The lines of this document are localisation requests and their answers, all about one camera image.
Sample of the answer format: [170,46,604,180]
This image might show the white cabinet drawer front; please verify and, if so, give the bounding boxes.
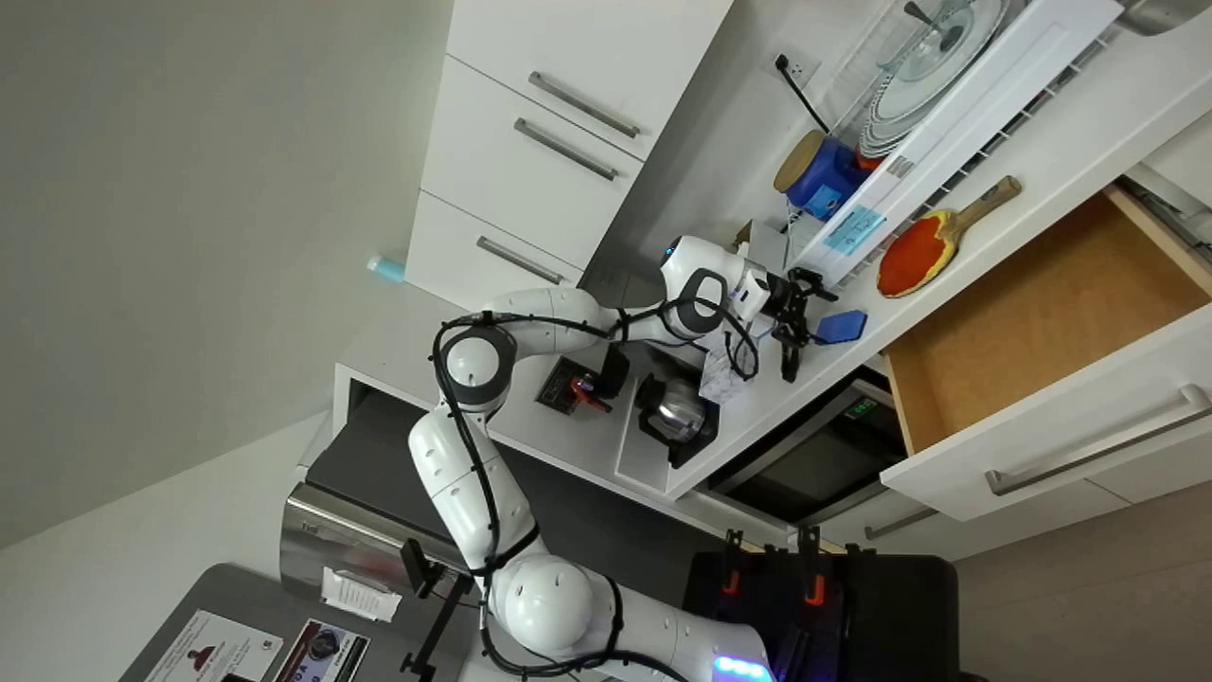
[415,52,656,275]
[441,0,739,165]
[402,185,588,314]

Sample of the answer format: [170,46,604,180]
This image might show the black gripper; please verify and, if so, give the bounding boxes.
[749,267,840,341]

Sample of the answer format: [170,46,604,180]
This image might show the black camera stand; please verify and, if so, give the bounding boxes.
[393,536,479,682]

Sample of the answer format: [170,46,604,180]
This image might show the white printed sheet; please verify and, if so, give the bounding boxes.
[138,607,287,682]

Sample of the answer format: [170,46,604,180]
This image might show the short silver drawer handle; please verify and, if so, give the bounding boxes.
[861,499,945,546]

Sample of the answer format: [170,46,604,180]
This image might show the black device with red part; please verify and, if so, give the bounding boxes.
[534,347,631,420]

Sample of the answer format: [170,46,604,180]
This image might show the dark printed card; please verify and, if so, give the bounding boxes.
[268,613,375,682]

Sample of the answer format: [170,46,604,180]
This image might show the tan round board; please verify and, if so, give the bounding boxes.
[770,124,828,196]

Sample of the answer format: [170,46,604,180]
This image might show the clear round glass lid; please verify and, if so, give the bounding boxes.
[857,0,1032,165]

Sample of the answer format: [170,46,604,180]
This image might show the silver cabinet handle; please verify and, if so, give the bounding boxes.
[473,232,566,287]
[525,69,648,139]
[512,115,623,185]

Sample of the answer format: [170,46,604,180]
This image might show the blue sponge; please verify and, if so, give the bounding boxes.
[811,309,871,349]

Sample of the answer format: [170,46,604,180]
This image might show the long silver drawer handle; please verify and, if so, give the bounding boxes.
[981,382,1212,499]

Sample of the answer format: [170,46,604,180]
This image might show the black countertop appliance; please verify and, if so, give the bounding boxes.
[631,373,723,473]

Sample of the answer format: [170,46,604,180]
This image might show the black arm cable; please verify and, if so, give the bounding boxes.
[429,268,770,679]

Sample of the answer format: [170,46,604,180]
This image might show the blue plastic container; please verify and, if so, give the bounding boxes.
[785,133,876,229]

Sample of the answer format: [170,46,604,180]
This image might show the open wooden drawer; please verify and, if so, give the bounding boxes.
[878,182,1212,527]

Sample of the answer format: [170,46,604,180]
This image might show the black case orange latches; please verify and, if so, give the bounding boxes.
[679,527,965,682]

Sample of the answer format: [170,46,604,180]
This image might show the red paddle wooden handle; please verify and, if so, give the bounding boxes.
[876,175,1027,305]

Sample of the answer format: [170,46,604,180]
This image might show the black built-in oven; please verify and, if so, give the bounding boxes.
[700,373,915,532]

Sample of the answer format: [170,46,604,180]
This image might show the small light blue tube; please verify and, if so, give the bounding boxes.
[362,251,415,287]

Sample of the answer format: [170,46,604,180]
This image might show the white dish rack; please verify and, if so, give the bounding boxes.
[792,0,1130,287]

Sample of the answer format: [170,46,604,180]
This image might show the stainless steel box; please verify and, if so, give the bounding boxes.
[277,480,434,600]

